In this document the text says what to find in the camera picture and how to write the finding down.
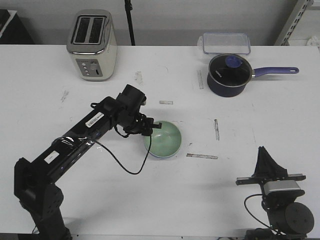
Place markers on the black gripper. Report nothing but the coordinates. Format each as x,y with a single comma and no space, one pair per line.
266,165
142,125

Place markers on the green bowl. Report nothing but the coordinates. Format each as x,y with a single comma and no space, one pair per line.
168,132

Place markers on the blue bowl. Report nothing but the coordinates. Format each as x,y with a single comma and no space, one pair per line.
162,149

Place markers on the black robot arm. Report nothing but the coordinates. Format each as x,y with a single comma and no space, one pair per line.
288,219
35,182

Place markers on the dark blue saucepan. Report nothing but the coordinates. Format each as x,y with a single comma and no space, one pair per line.
227,91

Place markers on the cream and chrome toaster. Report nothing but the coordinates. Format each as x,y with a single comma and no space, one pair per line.
92,44

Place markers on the glass lid with blue knob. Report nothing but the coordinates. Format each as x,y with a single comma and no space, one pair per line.
230,70

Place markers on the clear plastic food container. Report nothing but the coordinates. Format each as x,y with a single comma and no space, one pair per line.
214,43

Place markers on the black tripod pole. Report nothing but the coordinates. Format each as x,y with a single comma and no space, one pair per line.
128,8

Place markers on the grey metal shelf rack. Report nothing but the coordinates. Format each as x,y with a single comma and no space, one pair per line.
302,24

